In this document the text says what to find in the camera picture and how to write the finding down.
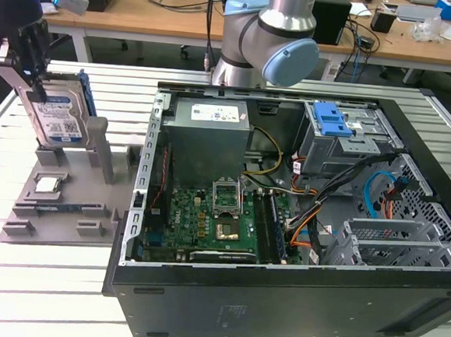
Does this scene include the blue SATA wire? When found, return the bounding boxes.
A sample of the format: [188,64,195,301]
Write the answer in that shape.
[361,170,400,222]

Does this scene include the grey flat box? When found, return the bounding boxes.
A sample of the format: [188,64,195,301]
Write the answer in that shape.
[395,2,443,26]

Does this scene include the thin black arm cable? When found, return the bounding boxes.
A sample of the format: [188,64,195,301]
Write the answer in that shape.
[200,0,228,75]

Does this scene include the RAM stick on rack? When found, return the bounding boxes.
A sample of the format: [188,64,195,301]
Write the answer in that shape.
[34,199,85,216]

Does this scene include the silver CPU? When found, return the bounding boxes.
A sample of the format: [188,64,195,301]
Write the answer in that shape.
[34,175,65,196]

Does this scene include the green motherboard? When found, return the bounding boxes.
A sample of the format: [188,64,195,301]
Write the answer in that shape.
[142,181,306,269]

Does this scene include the grey power supply unit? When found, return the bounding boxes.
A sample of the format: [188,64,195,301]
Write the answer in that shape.
[156,94,255,195]

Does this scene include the black wire bundle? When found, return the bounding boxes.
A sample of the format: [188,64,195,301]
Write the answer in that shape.
[282,142,406,245]

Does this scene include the black power connector wire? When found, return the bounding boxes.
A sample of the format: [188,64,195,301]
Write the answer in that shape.
[381,174,410,222]

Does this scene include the wooden desk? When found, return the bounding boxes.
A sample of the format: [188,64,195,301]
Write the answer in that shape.
[38,0,451,92]

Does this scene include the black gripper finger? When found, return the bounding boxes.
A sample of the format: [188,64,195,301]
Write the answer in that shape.
[0,39,37,89]
[13,17,54,104]

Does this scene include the CPU socket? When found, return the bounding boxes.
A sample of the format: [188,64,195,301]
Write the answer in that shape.
[210,178,248,219]

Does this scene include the black open PC case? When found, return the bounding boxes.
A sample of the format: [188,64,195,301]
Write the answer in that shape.
[97,76,451,337]

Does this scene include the grey optical drive cage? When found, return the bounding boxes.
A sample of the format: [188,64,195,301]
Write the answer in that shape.
[294,100,407,185]

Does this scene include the yellow wire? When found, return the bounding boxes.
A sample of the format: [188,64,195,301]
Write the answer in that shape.
[242,126,287,180]

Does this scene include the black pen box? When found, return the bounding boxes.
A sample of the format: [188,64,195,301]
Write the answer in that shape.
[370,10,398,34]

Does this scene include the metal disk bay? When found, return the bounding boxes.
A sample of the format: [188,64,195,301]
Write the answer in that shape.
[322,213,451,276]

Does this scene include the red and orange wires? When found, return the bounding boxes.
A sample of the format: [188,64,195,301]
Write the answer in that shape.
[289,210,324,251]

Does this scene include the hard disk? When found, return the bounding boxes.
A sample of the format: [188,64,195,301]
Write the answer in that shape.
[14,65,101,153]

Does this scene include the blue RAM stick in slot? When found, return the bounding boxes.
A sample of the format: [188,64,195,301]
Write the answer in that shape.
[263,193,294,265]

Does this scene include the grey parts rack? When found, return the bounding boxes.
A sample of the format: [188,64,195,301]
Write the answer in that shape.
[0,110,149,255]

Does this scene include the crumpled clear plastic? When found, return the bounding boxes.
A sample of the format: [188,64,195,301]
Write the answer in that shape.
[409,15,445,45]

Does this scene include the gold chipset chip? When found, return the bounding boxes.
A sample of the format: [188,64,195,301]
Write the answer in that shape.
[214,221,242,244]

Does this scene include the black graphics card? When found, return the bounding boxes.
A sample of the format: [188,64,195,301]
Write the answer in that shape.
[189,246,259,269]

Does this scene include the blue drive cage latch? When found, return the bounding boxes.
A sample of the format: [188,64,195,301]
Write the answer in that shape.
[311,100,355,139]

